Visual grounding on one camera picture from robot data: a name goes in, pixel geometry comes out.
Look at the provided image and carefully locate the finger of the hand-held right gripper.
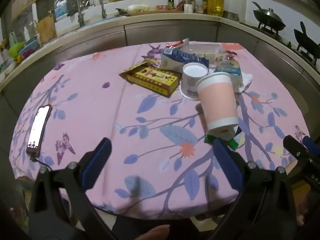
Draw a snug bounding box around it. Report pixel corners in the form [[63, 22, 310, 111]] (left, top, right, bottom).
[[283, 135, 313, 162], [302, 136, 320, 159]]

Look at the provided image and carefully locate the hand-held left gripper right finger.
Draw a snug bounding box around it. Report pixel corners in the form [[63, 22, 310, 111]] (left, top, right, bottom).
[[212, 138, 304, 240]]

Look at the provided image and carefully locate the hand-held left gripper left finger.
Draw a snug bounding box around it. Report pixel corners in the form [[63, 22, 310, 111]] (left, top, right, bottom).
[[29, 137, 118, 240]]

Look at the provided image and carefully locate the white paper cup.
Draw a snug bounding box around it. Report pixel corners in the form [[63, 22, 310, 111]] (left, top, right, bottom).
[[180, 62, 209, 101]]

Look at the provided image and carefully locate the yellow cardboard box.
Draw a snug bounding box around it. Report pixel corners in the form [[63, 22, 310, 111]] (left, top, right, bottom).
[[119, 59, 179, 98]]

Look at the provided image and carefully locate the red foil wrapper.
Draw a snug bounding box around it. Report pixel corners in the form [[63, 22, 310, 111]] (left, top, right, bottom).
[[164, 42, 184, 50]]

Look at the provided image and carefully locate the green wrapper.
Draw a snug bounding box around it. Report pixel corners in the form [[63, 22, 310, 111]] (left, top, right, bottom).
[[204, 127, 247, 151]]

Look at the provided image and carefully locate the person's bare foot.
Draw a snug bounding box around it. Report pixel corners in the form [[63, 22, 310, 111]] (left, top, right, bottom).
[[298, 195, 308, 228], [135, 225, 171, 240]]

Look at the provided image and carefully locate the pink floral tablecloth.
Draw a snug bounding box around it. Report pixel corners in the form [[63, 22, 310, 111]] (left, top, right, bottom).
[[9, 42, 313, 220]]

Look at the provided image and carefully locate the pink paper cup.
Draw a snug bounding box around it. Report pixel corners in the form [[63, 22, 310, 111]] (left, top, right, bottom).
[[195, 72, 239, 133]]

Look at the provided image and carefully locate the black smartphone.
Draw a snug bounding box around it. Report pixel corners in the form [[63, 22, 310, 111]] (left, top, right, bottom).
[[26, 104, 53, 157]]

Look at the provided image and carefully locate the white tissue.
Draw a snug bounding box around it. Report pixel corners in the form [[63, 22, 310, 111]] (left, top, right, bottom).
[[234, 71, 253, 93]]

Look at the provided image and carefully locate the light blue packet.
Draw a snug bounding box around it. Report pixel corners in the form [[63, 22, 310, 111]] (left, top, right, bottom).
[[214, 60, 242, 77]]

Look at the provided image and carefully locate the gas stove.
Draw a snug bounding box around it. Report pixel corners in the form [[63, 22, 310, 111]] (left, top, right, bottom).
[[240, 17, 320, 67]]

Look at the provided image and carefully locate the black frying pan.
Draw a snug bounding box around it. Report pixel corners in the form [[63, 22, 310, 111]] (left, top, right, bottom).
[[294, 21, 320, 53]]

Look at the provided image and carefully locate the blue and white snack bag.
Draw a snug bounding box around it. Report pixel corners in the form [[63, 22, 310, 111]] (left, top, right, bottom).
[[160, 48, 210, 72]]

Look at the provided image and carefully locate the wok with lid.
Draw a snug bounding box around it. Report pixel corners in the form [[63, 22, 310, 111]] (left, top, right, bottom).
[[251, 1, 287, 32]]

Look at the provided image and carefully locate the kitchen counter with steel cabinets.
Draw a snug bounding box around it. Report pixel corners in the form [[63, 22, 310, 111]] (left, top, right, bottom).
[[0, 11, 320, 135]]

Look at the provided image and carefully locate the upright wooden cutting board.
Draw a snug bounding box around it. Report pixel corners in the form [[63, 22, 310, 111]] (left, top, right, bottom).
[[37, 11, 57, 45]]

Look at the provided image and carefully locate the steel faucet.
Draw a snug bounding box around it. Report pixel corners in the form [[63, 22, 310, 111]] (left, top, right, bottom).
[[54, 0, 85, 27], [82, 0, 107, 19]]

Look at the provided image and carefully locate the white jug with blue label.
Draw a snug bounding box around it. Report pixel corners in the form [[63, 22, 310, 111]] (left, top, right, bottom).
[[54, 0, 69, 22]]

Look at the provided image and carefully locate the white radish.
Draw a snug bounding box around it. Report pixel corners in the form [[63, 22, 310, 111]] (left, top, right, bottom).
[[128, 4, 150, 12]]

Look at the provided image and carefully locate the large cooking oil bottle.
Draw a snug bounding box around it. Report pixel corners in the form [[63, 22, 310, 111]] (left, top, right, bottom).
[[207, 0, 225, 17]]

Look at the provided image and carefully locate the flat wooden chopping board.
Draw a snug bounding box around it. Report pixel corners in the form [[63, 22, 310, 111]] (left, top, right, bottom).
[[115, 9, 184, 16]]

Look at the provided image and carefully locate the white plastic jug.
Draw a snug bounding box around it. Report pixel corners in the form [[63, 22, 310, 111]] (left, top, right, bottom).
[[191, 0, 204, 13]]

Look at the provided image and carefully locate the black charging cable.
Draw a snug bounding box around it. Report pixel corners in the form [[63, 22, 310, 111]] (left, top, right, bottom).
[[30, 155, 52, 171]]

